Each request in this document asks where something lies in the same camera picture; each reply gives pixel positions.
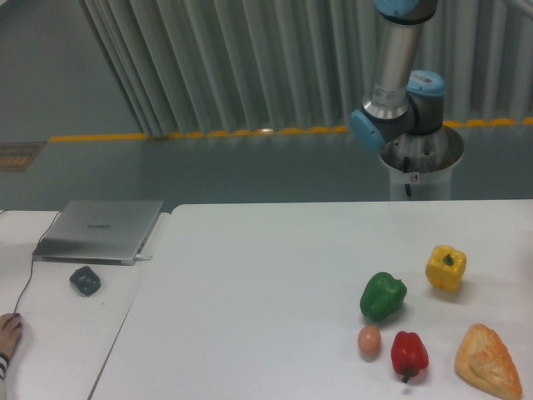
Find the silver closed laptop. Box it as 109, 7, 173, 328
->
32, 200, 163, 265

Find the red bell pepper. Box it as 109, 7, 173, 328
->
391, 331, 430, 383

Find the person's hand on mouse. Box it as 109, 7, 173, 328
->
0, 313, 22, 361

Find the yellow bell pepper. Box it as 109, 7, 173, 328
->
426, 245, 467, 292

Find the small black plastic tray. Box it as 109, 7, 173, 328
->
69, 266, 101, 297

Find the brown egg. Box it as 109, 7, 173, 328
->
357, 325, 381, 358

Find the white usb plug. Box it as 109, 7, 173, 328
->
135, 254, 152, 262

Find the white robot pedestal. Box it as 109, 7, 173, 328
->
379, 126, 465, 201

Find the triangular golden bread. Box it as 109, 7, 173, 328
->
454, 323, 523, 399

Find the green bell pepper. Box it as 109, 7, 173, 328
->
360, 272, 407, 323

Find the white pleated curtain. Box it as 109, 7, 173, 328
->
82, 1, 532, 137

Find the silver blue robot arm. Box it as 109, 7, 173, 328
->
351, 1, 446, 149

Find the black pedestal cable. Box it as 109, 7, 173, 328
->
401, 156, 413, 198

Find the thin black mouse cable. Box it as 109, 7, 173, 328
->
14, 210, 63, 314

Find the striped sleeve forearm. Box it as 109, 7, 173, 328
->
0, 353, 9, 400

